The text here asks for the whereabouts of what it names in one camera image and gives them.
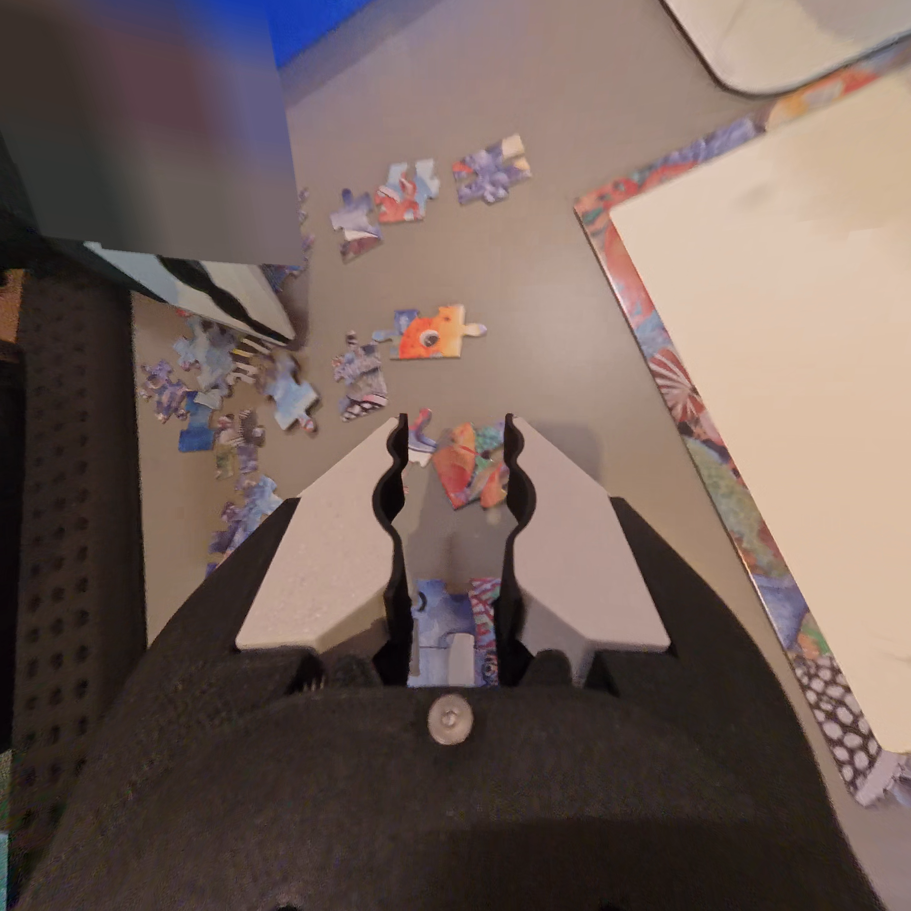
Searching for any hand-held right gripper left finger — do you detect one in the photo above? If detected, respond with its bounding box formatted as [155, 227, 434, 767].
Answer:
[235, 413, 415, 688]

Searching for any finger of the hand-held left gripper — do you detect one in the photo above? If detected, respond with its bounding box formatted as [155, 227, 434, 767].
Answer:
[85, 242, 283, 341]
[191, 260, 297, 343]

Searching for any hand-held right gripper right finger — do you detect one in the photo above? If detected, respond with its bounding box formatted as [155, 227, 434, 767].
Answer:
[493, 411, 672, 688]

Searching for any black white spotted puzzle piece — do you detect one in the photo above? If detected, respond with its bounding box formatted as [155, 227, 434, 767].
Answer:
[331, 329, 391, 422]

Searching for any blue white-patch puzzle piece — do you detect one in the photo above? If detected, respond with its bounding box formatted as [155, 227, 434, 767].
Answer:
[409, 633, 499, 688]

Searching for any orange green puzzle piece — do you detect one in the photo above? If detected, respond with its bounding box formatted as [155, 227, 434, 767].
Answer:
[432, 421, 510, 512]

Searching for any red white banded puzzle piece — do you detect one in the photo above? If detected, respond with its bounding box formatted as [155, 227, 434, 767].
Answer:
[406, 408, 438, 469]

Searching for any orange pufferfish puzzle piece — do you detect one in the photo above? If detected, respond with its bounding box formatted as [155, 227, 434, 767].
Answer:
[372, 305, 488, 361]

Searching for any pile of loose puzzle pieces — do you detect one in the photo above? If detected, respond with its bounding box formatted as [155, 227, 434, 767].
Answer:
[135, 134, 532, 579]

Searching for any blue plastic bin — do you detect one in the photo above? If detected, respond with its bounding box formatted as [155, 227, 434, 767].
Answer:
[267, 0, 401, 70]

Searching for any silver document stand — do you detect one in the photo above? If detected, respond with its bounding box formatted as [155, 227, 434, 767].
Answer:
[658, 0, 911, 97]

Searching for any puzzle frame board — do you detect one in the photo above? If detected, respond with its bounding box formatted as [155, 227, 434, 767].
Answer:
[573, 67, 911, 809]

